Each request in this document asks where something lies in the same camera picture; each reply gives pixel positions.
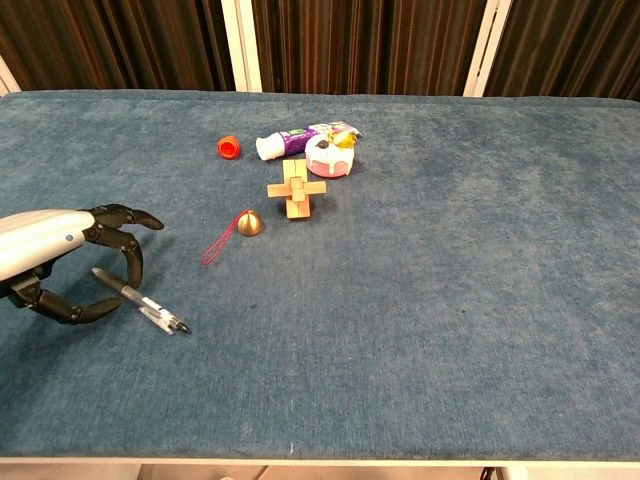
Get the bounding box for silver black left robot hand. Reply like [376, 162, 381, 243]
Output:
[0, 203, 166, 326]

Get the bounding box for black clear ballpoint pen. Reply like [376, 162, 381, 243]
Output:
[90, 267, 192, 336]

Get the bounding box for red orange bottle cap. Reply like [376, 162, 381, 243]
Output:
[216, 135, 242, 161]

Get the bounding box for wooden interlocking puzzle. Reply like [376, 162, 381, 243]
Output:
[266, 158, 328, 220]

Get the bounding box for purple white tube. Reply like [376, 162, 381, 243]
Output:
[255, 119, 364, 163]

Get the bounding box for pink white toy cake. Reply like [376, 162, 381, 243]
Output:
[305, 130, 358, 179]

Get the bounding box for blue fabric table cover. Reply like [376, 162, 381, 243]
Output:
[0, 89, 640, 462]

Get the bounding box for dark brown striped curtain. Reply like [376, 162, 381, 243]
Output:
[0, 0, 640, 102]

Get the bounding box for white window frame post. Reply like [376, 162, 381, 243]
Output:
[220, 0, 263, 93]
[462, 0, 514, 98]
[0, 54, 22, 98]

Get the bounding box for gold bell with red cord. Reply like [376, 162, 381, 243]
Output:
[200, 208, 265, 267]

